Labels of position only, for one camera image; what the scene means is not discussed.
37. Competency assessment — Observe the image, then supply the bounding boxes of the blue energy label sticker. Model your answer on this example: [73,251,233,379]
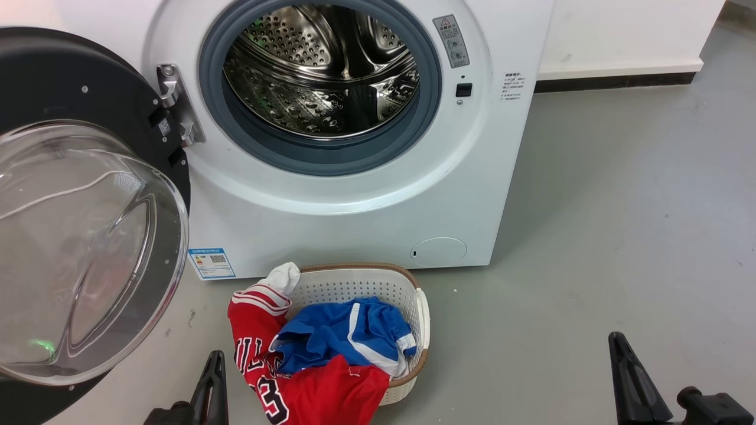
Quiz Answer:
[188,248,236,280]

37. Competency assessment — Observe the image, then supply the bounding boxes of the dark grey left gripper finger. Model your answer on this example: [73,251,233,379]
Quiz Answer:
[189,351,229,425]

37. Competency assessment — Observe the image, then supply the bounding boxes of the black round washer door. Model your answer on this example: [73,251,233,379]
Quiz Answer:
[0,27,193,425]

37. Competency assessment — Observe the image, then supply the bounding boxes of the red basketball jersey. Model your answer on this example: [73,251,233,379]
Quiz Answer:
[227,283,390,425]

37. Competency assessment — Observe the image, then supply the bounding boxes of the round white filter cover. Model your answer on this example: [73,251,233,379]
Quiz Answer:
[410,237,468,267]

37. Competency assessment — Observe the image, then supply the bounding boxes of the blue shorts with white stripe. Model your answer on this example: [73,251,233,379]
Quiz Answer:
[269,297,418,378]

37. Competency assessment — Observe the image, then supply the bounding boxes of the metal door hinge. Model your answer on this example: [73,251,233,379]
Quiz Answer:
[157,64,206,148]

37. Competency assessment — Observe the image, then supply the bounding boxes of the white sock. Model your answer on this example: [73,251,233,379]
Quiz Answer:
[260,262,301,296]

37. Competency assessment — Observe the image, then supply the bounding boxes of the grey warning sticker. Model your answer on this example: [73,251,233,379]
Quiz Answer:
[433,15,471,68]

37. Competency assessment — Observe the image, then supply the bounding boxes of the white perforated laundry basket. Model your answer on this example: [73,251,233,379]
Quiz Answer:
[283,263,431,406]

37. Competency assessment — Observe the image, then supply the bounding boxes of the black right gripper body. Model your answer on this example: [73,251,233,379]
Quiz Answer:
[676,387,755,425]

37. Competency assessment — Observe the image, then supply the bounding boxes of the white front-load washing machine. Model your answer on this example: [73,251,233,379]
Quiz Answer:
[89,0,556,282]

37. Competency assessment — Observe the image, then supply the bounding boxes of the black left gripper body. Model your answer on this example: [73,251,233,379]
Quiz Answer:
[144,401,193,425]

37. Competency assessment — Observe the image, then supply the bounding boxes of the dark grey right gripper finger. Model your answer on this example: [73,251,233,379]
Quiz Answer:
[608,332,674,425]

